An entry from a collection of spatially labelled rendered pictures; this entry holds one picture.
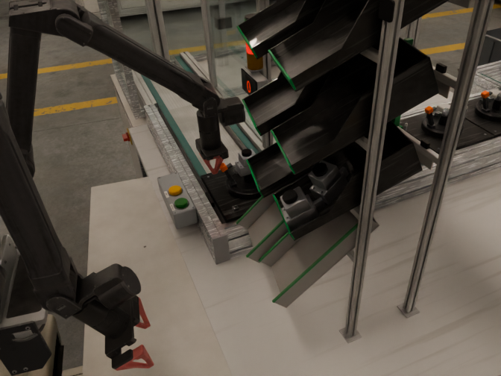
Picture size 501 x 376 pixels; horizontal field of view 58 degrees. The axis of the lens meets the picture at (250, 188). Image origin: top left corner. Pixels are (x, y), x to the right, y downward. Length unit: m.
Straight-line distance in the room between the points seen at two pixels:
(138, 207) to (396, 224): 0.84
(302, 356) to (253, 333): 0.13
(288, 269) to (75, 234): 2.02
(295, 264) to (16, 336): 0.62
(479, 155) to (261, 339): 0.97
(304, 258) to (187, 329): 0.35
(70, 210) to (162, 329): 2.02
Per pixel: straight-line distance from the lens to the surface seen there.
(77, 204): 3.16
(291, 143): 0.87
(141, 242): 1.45
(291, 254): 1.09
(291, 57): 0.82
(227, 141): 1.74
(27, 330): 1.11
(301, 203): 0.88
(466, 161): 1.68
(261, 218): 1.20
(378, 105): 0.76
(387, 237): 1.42
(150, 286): 1.32
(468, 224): 1.54
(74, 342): 2.40
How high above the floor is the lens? 1.82
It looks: 37 degrees down
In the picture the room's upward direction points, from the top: 4 degrees counter-clockwise
